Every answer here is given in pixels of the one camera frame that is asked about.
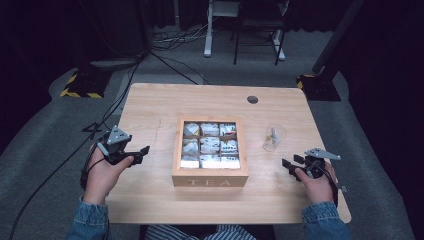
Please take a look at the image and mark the thin black floor cable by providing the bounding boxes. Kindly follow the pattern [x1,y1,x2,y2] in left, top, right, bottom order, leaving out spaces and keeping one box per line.
[149,50,212,86]

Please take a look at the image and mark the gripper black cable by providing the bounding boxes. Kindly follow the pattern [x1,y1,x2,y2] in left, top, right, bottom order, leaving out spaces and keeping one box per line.
[311,163,349,208]
[79,131,113,191]

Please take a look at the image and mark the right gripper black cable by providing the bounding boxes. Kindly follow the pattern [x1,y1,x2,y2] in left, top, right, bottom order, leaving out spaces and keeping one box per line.
[311,163,349,208]

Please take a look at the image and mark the yellow black striped stand base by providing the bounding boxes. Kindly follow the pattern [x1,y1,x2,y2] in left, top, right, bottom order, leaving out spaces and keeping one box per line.
[59,67,114,100]
[296,73,342,102]

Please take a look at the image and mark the grey flat stand foot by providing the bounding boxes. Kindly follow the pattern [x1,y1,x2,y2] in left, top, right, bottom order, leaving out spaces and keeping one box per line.
[89,57,142,70]

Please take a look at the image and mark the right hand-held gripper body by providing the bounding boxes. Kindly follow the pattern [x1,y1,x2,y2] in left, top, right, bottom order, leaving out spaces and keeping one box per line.
[301,147,342,180]

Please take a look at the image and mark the person's striped trousers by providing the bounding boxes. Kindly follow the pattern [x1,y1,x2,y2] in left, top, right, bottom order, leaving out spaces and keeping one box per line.
[145,224,258,240]

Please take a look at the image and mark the tea bag with yellow tag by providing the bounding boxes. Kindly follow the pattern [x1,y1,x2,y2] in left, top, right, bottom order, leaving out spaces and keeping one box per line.
[266,127,280,146]

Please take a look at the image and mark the black chair frame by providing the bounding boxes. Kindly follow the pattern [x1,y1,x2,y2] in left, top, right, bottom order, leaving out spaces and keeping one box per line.
[231,0,290,67]

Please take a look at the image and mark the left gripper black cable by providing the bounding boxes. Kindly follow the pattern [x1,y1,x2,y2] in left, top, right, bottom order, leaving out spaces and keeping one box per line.
[79,131,113,191]

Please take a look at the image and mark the person's left hand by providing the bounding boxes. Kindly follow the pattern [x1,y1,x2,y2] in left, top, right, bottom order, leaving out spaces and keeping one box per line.
[82,145,135,206]

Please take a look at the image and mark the rows of white tea packets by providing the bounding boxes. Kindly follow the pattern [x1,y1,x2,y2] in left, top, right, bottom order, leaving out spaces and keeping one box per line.
[180,121,241,170]

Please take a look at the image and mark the person's right hand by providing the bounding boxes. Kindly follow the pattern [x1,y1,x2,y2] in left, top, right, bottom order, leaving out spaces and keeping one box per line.
[293,161,338,206]

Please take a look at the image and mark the clear glass cup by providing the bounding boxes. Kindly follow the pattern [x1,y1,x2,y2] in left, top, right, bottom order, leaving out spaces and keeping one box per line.
[262,123,288,153]

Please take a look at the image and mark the white desk leg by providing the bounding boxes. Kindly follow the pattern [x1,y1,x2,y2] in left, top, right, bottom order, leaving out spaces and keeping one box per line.
[271,29,287,62]
[203,0,215,59]

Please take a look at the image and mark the black slanted stand pole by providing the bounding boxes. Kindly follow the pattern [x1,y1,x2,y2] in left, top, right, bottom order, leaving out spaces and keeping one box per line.
[311,0,367,76]

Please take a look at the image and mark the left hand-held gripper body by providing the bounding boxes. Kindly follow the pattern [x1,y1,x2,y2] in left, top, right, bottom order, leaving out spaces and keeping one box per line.
[96,125,133,166]

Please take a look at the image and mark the bundle of floor cables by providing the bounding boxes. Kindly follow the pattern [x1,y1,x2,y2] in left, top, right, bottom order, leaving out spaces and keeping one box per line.
[151,18,218,52]

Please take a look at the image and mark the wooden tea box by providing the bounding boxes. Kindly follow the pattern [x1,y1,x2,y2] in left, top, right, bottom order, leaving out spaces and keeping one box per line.
[171,114,250,188]

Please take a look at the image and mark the long black floor cable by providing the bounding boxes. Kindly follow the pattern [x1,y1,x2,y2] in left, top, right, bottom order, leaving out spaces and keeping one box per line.
[7,59,143,240]

